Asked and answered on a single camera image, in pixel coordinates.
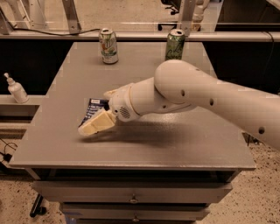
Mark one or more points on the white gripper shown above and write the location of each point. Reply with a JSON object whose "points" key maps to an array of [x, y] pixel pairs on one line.
{"points": [[122, 102]]}

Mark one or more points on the blue rxbar blueberry wrapper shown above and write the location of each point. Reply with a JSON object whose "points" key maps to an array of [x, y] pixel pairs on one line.
{"points": [[93, 106]]}

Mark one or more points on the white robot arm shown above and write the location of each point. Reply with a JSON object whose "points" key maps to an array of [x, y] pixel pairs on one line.
{"points": [[179, 86]]}

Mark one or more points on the white 7up soda can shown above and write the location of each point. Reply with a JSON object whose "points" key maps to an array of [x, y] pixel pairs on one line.
{"points": [[109, 52]]}

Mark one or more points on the green soda can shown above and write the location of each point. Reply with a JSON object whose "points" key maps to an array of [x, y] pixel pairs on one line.
{"points": [[175, 44]]}

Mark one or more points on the white pump bottle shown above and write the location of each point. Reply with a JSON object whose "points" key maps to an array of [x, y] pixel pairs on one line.
{"points": [[16, 90]]}

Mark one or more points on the grey upper drawer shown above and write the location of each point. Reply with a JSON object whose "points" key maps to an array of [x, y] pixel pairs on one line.
{"points": [[131, 192]]}

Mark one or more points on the grey drawer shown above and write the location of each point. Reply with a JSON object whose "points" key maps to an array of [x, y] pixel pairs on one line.
{"points": [[131, 212], [131, 192]]}

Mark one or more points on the grey lower drawer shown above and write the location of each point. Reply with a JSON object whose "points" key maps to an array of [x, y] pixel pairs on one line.
{"points": [[131, 212]]}

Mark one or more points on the black caster wheel leg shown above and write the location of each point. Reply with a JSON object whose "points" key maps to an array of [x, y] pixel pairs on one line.
{"points": [[37, 208]]}

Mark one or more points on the metal frame leg left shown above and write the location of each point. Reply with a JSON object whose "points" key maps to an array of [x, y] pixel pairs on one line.
{"points": [[73, 22]]}

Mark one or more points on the metal frame leg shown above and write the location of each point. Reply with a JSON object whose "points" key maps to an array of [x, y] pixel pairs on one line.
{"points": [[185, 16], [73, 22]]}

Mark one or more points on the metal frame leg right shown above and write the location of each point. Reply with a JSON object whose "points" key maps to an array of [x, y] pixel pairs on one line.
{"points": [[185, 16]]}

